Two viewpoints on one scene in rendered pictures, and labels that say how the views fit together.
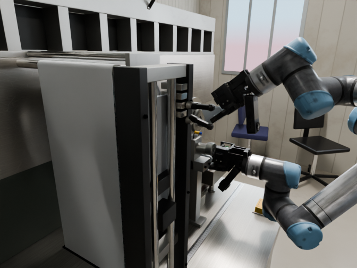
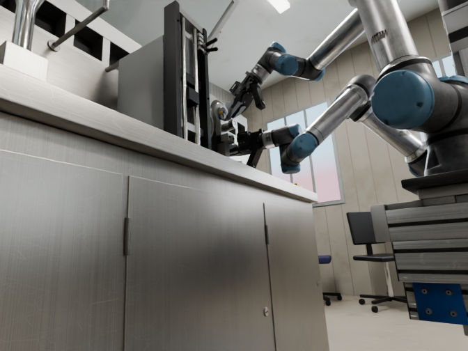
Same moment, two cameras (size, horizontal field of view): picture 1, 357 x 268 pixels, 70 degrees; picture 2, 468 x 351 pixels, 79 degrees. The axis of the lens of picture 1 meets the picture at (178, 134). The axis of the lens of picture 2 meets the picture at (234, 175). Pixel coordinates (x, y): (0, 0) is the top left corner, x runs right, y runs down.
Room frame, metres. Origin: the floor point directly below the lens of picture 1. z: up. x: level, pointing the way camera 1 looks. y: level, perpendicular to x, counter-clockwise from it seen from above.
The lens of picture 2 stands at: (-0.37, -0.09, 0.70)
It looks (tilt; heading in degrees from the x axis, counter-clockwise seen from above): 13 degrees up; 0
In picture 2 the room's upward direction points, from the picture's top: 3 degrees counter-clockwise
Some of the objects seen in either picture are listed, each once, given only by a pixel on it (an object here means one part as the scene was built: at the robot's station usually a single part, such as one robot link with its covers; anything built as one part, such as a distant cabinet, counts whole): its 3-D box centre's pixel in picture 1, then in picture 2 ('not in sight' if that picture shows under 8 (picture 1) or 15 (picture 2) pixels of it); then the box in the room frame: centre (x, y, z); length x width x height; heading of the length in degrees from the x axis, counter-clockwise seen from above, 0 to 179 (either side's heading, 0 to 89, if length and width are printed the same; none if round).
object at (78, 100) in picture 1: (78, 169); (134, 117); (0.59, 0.26, 1.17); 0.34 x 0.05 x 0.54; 59
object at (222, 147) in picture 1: (230, 159); (252, 142); (0.79, -0.18, 1.12); 0.12 x 0.08 x 0.09; 59
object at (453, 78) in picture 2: not in sight; (446, 110); (0.27, -0.62, 0.98); 0.13 x 0.12 x 0.14; 116
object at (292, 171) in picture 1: (280, 173); (287, 136); (0.71, -0.32, 1.11); 0.11 x 0.08 x 0.09; 59
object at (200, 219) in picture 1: (198, 182); (226, 155); (0.74, -0.07, 1.05); 0.06 x 0.05 x 0.31; 59
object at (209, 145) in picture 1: (210, 149); (232, 124); (0.72, -0.10, 1.18); 0.04 x 0.02 x 0.04; 149
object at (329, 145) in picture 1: (316, 143); (382, 256); (2.69, -1.56, 0.48); 0.62 x 0.62 x 0.97
